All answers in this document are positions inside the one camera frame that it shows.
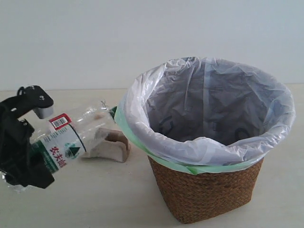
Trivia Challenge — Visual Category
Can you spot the green label clear water bottle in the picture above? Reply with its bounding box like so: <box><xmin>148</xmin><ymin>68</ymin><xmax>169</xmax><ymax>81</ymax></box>
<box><xmin>0</xmin><ymin>105</ymin><xmax>118</xmax><ymax>193</ymax></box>

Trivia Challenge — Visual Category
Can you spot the beige moulded pulp cardboard piece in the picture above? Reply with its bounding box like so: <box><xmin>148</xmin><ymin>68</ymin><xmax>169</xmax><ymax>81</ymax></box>
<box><xmin>81</xmin><ymin>128</ymin><xmax>131</xmax><ymax>163</ymax></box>

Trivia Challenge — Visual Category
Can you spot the white and green bin liner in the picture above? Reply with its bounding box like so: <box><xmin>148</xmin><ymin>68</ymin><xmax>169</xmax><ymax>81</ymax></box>
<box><xmin>114</xmin><ymin>57</ymin><xmax>296</xmax><ymax>175</ymax></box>

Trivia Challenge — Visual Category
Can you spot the red label clear plastic bottle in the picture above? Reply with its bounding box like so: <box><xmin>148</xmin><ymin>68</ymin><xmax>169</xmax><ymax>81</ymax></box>
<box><xmin>48</xmin><ymin>99</ymin><xmax>114</xmax><ymax>132</ymax></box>

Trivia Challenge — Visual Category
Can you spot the silver wrist camera on gripper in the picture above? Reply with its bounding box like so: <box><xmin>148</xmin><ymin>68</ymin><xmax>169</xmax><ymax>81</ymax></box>
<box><xmin>33</xmin><ymin>106</ymin><xmax>54</xmax><ymax>119</ymax></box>

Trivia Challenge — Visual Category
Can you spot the woven wicker waste basket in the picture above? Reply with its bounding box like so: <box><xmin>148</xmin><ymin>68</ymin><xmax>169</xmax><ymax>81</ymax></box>
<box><xmin>149</xmin><ymin>159</ymin><xmax>263</xmax><ymax>224</ymax></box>

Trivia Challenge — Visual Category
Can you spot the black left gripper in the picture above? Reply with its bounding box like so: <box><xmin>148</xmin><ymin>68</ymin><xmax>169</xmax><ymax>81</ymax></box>
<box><xmin>0</xmin><ymin>85</ymin><xmax>55</xmax><ymax>189</ymax></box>

